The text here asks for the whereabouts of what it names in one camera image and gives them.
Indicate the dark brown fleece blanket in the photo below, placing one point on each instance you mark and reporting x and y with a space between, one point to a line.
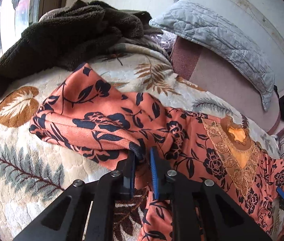
70 35

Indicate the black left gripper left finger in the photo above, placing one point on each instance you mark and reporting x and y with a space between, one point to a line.
85 211

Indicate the grey quilted pillow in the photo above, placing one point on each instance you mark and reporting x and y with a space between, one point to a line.
202 26

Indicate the stained glass window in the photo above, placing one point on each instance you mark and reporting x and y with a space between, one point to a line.
15 17

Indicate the lilac patterned cloth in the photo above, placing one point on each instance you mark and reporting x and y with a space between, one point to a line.
166 40

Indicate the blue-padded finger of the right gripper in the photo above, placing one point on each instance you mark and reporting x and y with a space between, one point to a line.
280 192

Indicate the pink bed sheet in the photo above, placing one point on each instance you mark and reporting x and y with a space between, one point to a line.
212 73

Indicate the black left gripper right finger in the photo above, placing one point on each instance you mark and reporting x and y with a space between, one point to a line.
200 210

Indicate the orange floral garment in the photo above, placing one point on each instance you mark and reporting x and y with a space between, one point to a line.
89 116

